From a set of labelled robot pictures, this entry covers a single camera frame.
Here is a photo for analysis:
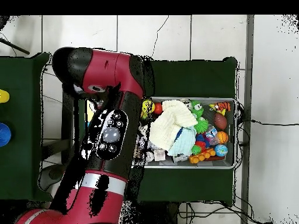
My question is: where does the cream knitted cloth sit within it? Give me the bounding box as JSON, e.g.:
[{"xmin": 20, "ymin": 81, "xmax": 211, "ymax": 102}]
[{"xmin": 149, "ymin": 99, "xmax": 199, "ymax": 152}]

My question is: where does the crushed clear plastic bottle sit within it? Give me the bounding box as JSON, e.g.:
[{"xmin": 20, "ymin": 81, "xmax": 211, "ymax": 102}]
[{"xmin": 204, "ymin": 125, "xmax": 219, "ymax": 146}]

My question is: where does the wooden box with three holes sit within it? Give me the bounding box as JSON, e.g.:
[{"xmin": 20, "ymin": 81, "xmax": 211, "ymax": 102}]
[{"xmin": 86, "ymin": 99, "xmax": 96, "ymax": 128}]

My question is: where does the shallow mesh bin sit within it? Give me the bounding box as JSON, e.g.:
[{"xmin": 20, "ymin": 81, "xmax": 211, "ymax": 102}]
[{"xmin": 131, "ymin": 96, "xmax": 237, "ymax": 170}]

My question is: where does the yellow tennis ball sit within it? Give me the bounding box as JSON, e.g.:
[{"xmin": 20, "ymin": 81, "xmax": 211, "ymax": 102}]
[{"xmin": 142, "ymin": 100, "xmax": 156, "ymax": 114}]

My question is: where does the light blue knitted cloth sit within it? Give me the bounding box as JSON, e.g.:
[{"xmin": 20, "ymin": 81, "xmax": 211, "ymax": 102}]
[{"xmin": 167, "ymin": 127, "xmax": 197, "ymax": 158}]

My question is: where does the dark green tablecloth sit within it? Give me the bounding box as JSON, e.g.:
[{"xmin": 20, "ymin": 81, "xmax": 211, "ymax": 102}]
[
  {"xmin": 74, "ymin": 57, "xmax": 238, "ymax": 207},
  {"xmin": 0, "ymin": 52, "xmax": 54, "ymax": 202}
]

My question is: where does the brown mini football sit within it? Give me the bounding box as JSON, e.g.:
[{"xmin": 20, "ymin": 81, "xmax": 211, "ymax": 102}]
[{"xmin": 213, "ymin": 113, "xmax": 228, "ymax": 131}]

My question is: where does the orange mini basketball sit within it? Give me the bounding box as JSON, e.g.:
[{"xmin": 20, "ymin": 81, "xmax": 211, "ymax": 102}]
[{"xmin": 215, "ymin": 131, "xmax": 229, "ymax": 144}]

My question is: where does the blue green globe ball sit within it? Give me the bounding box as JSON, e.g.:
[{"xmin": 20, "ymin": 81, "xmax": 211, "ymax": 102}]
[{"xmin": 214, "ymin": 143, "xmax": 229, "ymax": 158}]

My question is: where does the black upright panel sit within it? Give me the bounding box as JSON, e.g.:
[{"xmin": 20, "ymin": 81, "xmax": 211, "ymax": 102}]
[{"xmin": 61, "ymin": 90, "xmax": 74, "ymax": 165}]

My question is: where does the grey stand base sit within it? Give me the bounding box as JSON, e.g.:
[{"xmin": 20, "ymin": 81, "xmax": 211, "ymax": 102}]
[{"xmin": 38, "ymin": 164, "xmax": 68, "ymax": 191}]

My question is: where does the blue plastic cup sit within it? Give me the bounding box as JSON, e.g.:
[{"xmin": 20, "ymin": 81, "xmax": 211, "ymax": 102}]
[{"xmin": 0, "ymin": 122, "xmax": 12, "ymax": 148}]

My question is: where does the yellow plastic cup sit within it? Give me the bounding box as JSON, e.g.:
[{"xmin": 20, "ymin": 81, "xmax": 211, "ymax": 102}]
[{"xmin": 0, "ymin": 89, "xmax": 11, "ymax": 104}]

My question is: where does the dark thin rod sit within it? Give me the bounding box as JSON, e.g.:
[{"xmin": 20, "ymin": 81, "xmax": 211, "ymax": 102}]
[{"xmin": 0, "ymin": 37, "xmax": 30, "ymax": 55}]

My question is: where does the grey floor cable cover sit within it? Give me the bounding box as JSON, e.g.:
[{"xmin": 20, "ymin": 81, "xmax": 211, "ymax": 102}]
[{"xmin": 240, "ymin": 15, "xmax": 255, "ymax": 224}]

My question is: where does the black cable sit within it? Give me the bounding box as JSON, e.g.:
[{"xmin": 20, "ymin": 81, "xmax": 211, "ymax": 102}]
[{"xmin": 251, "ymin": 119, "xmax": 299, "ymax": 127}]

